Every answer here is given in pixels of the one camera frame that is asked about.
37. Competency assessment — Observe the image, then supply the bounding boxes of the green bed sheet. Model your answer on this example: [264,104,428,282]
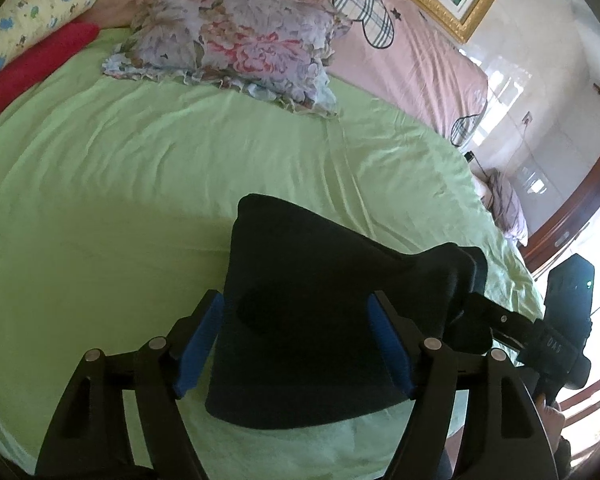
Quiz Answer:
[0,27,546,480]

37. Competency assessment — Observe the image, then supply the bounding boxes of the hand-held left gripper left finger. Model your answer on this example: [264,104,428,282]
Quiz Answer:
[34,290,226,480]

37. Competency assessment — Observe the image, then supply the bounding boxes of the brown wooden frame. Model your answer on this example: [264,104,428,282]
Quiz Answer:
[522,122,600,276]

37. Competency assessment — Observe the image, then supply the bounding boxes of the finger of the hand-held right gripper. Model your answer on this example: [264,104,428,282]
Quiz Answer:
[461,291,537,348]

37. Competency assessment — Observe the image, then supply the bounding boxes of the floral ruffled pillow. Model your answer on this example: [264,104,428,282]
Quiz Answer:
[102,0,353,118]

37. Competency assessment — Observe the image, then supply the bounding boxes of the yellow printed pillow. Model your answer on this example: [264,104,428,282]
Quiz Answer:
[0,0,106,90]

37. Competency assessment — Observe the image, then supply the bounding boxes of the red pillow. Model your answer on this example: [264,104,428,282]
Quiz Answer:
[0,22,100,131]

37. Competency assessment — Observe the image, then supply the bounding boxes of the pink heart print quilt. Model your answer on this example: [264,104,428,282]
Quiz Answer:
[97,0,491,148]

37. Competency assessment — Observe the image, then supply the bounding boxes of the striped cloth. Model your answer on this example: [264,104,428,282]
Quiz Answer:
[472,169,529,247]

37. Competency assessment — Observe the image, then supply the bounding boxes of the black pants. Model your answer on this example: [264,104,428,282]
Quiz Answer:
[205,193,491,431]

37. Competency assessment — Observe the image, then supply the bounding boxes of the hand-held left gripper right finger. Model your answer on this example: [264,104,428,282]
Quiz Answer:
[366,290,561,480]

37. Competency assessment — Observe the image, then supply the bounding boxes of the person's right hand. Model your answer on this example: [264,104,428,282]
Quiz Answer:
[534,394,567,457]

